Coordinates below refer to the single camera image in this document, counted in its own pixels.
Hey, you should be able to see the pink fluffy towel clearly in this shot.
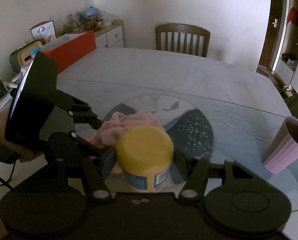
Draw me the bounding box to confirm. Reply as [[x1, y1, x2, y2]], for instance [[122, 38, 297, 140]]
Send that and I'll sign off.
[[90, 112, 164, 149]]

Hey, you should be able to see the yellow lidded jar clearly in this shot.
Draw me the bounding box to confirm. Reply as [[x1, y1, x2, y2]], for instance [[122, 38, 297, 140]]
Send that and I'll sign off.
[[116, 125, 174, 193]]

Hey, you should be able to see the left hand holding gripper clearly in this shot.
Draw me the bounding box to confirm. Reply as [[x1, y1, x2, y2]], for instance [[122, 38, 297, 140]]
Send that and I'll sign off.
[[0, 111, 43, 162]]

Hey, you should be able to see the round fish pattern placemat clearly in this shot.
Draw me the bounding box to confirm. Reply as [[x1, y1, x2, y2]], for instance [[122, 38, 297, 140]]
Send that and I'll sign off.
[[102, 94, 215, 185]]

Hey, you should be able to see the green white toaster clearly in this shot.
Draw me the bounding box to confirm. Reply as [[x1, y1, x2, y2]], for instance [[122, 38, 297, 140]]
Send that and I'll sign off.
[[9, 41, 42, 74]]

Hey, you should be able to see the red cardboard box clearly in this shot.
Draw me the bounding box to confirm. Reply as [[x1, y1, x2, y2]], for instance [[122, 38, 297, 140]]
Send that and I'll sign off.
[[41, 30, 97, 73]]

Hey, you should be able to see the white drawer sideboard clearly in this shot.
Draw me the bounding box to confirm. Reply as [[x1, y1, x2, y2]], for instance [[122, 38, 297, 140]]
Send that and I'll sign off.
[[94, 20, 124, 49]]

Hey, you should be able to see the pink ribbed cup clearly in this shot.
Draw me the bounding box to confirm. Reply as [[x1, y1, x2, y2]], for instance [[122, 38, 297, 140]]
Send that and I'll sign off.
[[263, 116, 298, 174]]

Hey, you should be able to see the brown wooden door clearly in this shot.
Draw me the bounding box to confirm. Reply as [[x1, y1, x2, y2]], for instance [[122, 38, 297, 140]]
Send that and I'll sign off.
[[259, 0, 285, 70]]

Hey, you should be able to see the brown wooden chair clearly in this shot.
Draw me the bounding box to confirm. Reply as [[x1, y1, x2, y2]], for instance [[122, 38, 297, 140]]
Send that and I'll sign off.
[[155, 23, 211, 57]]

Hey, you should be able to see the black cable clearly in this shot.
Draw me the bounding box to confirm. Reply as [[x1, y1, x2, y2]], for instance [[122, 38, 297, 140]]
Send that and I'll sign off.
[[0, 154, 17, 190]]

